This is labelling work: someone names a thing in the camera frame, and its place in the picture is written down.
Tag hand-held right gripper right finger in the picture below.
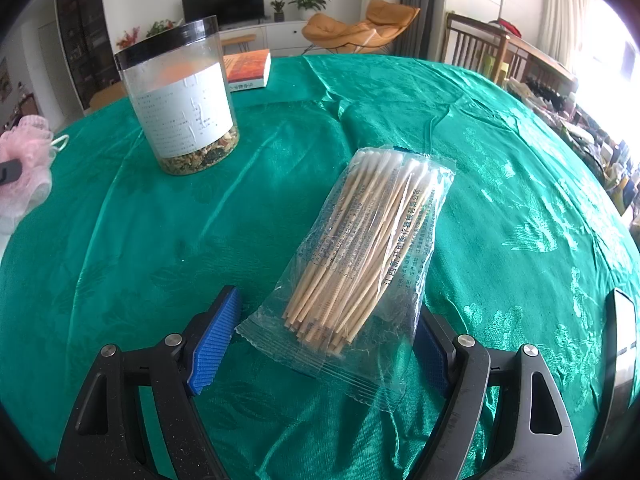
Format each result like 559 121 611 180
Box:
414 310 582 480

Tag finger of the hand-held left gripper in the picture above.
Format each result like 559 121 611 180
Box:
0 159 23 187

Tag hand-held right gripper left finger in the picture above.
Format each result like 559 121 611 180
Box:
54 285 242 480

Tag pink mesh bath pouf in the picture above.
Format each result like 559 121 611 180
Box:
0 115 68 218

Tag clear cotton swab packet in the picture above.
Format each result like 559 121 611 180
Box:
235 146 457 413

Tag green satin tablecloth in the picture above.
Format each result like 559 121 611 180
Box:
0 54 640 480

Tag brown cardboard box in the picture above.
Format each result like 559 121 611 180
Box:
87 82 128 112

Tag black display cabinet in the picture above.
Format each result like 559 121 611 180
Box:
54 0 121 111

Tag red flowers in vase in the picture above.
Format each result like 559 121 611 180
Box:
116 27 141 52

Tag clear jar with black lid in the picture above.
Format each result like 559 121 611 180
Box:
113 16 241 176

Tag black smartphone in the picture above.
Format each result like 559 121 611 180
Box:
597 289 640 443

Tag green plant with red ornaments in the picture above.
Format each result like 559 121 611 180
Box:
145 19 181 38

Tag orange book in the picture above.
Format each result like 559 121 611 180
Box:
222 50 272 92

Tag small wooden stool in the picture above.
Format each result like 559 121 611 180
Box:
220 34 257 54

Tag pile of household clutter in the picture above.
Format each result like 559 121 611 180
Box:
507 77 640 241

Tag wooden slatted bench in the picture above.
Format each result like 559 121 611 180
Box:
500 35 578 96

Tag dark wooden chair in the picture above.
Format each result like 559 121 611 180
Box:
445 12 511 86

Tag orange lounge chair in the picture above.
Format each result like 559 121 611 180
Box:
301 0 421 56

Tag grey curtain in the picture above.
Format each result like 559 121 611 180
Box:
400 0 448 61

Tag large green potted plant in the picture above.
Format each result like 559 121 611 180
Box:
287 0 333 21

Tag white curtain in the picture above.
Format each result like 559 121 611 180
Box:
537 0 596 68

